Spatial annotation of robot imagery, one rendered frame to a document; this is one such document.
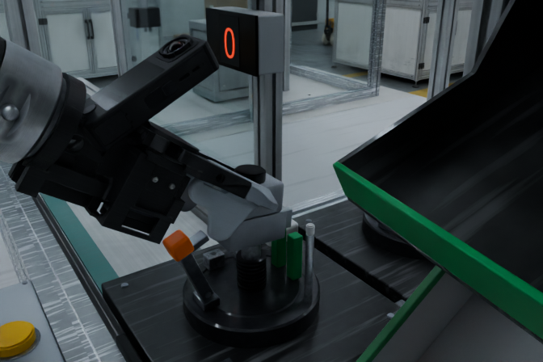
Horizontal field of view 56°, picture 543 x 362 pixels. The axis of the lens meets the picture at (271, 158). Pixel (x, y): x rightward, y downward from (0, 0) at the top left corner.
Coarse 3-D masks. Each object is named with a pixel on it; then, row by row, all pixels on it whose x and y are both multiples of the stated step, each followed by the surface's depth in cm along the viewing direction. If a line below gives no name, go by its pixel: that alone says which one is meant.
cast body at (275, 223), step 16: (256, 176) 46; (272, 192) 47; (256, 208) 47; (288, 208) 52; (256, 224) 47; (272, 224) 48; (288, 224) 52; (240, 240) 47; (256, 240) 48; (272, 240) 49
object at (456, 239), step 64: (512, 0) 26; (512, 64) 27; (448, 128) 27; (512, 128) 25; (384, 192) 22; (448, 192) 23; (512, 192) 22; (448, 256) 19; (512, 256) 19; (512, 320) 17
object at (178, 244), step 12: (168, 240) 45; (180, 240) 44; (192, 240) 46; (204, 240) 46; (168, 252) 46; (180, 252) 45; (192, 264) 46; (192, 276) 47; (204, 276) 48; (204, 288) 48
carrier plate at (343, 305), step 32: (320, 256) 61; (128, 288) 55; (160, 288) 55; (320, 288) 55; (352, 288) 55; (128, 320) 50; (160, 320) 50; (320, 320) 50; (352, 320) 50; (384, 320) 50; (160, 352) 46; (192, 352) 46; (224, 352) 46; (256, 352) 46; (288, 352) 46; (320, 352) 46; (352, 352) 46
